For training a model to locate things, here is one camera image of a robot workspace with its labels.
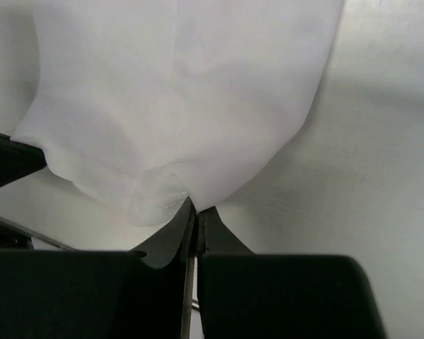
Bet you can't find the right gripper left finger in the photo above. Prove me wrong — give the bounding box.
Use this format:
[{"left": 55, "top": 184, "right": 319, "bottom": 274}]
[{"left": 0, "top": 200, "right": 195, "bottom": 338}]

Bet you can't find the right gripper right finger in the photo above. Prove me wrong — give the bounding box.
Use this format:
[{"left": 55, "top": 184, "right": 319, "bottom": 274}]
[{"left": 197, "top": 208, "right": 386, "bottom": 338}]

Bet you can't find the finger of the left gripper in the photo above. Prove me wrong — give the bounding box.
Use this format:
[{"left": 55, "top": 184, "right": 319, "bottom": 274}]
[{"left": 0, "top": 133, "right": 47, "bottom": 188}]

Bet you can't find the white t-shirt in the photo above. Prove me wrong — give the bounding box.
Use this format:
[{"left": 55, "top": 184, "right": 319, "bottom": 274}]
[{"left": 13, "top": 1, "right": 343, "bottom": 225}]

